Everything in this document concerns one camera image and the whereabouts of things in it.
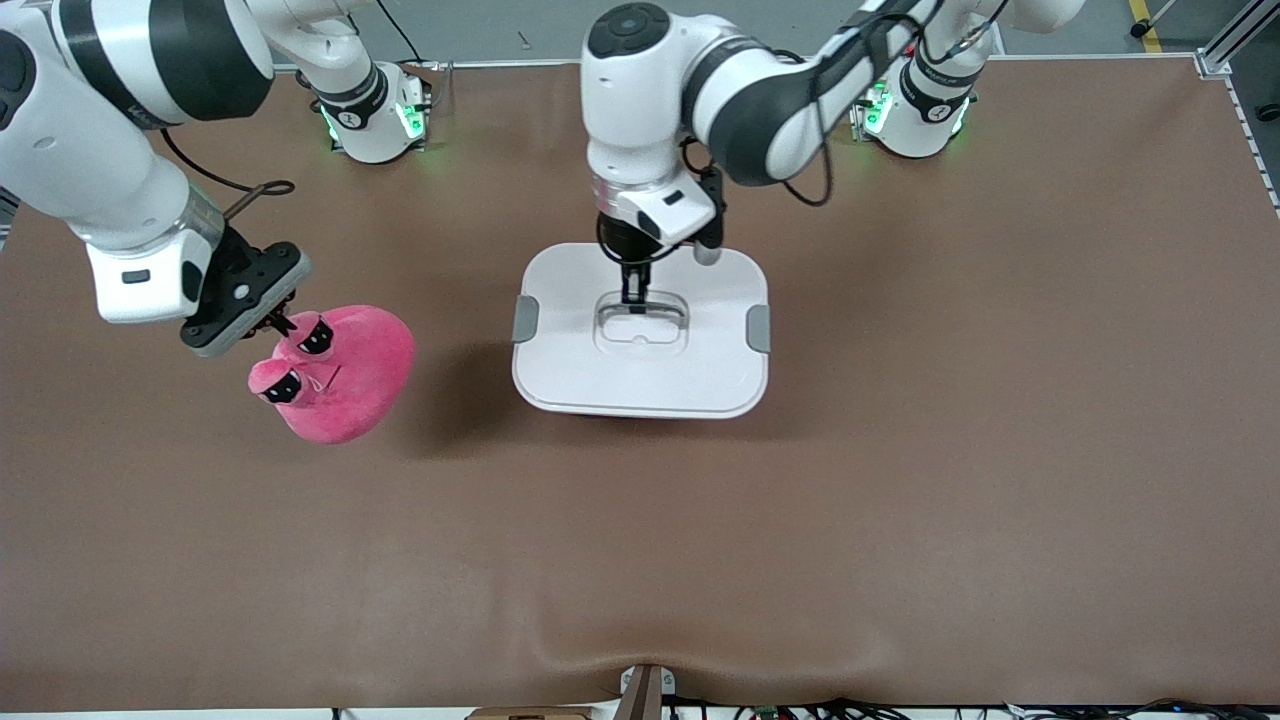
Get white perforated edge strip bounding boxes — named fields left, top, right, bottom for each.
left=1225, top=75, right=1280, bottom=216

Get white box lid grey latches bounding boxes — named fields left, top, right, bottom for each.
left=511, top=242, right=772, bottom=420

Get pink plush toy with sunglasses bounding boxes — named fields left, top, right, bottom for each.
left=248, top=305, right=417, bottom=445

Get brown table mat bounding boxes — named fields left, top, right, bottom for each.
left=0, top=55, right=1280, bottom=713

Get metal clamp bracket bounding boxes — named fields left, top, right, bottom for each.
left=618, top=663, right=677, bottom=720

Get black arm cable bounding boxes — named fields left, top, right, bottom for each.
left=783, top=20, right=901, bottom=209
left=160, top=130, right=297, bottom=221

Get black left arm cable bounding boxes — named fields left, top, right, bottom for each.
left=783, top=20, right=901, bottom=209

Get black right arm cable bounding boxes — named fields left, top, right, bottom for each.
left=160, top=130, right=297, bottom=221

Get black stand foot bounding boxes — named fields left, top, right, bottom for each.
left=1130, top=0, right=1179, bottom=39

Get black right base cable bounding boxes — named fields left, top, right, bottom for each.
left=375, top=0, right=427, bottom=67

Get aluminium frame profile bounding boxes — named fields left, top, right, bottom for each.
left=1197, top=0, right=1280, bottom=79

